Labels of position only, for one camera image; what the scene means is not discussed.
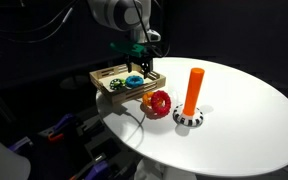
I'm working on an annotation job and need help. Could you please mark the purple and orange clamp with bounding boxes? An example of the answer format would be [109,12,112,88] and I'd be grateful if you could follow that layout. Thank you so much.
[46,112,77,143]

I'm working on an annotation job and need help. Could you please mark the light wooden slatted tray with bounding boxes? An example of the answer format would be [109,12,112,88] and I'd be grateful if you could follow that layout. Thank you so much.
[89,63,167,105]

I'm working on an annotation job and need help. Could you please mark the black background cables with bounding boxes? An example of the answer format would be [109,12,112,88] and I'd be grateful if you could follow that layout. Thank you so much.
[0,0,79,45]

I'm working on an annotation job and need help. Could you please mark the black and white toy ring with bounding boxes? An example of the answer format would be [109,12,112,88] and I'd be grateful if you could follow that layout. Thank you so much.
[112,78,127,88]

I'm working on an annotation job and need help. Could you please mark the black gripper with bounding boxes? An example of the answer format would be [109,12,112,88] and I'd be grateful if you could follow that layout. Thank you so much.
[125,49,154,80]

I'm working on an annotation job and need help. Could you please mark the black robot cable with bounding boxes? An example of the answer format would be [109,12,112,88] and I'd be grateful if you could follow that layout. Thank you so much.
[131,0,172,58]

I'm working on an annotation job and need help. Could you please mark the blue studded toy ring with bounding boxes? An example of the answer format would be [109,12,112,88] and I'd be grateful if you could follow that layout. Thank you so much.
[125,75,145,89]

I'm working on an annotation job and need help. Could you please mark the red studded toy ring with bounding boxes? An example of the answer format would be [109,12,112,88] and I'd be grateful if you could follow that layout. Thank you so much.
[150,90,172,118]

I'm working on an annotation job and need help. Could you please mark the dark green toy ring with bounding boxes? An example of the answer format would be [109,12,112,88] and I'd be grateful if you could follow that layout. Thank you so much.
[109,78,126,90]

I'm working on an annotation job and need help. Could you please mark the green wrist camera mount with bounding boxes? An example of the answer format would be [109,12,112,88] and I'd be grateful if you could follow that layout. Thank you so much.
[109,41,149,58]

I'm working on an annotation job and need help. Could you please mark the orange stacking peg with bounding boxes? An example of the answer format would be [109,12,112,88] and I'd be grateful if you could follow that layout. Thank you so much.
[182,67,206,117]

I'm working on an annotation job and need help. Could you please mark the orange toy ring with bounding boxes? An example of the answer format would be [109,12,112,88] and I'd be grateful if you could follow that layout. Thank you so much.
[141,91,157,110]

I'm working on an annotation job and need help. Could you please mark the white curved chair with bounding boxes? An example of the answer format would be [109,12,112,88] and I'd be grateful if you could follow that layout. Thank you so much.
[0,127,32,180]

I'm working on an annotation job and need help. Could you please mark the black and white peg base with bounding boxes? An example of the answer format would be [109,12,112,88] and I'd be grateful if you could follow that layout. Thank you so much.
[172,103,205,128]

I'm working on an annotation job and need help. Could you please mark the white table pedestal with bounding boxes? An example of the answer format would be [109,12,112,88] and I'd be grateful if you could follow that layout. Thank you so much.
[133,157,198,180]

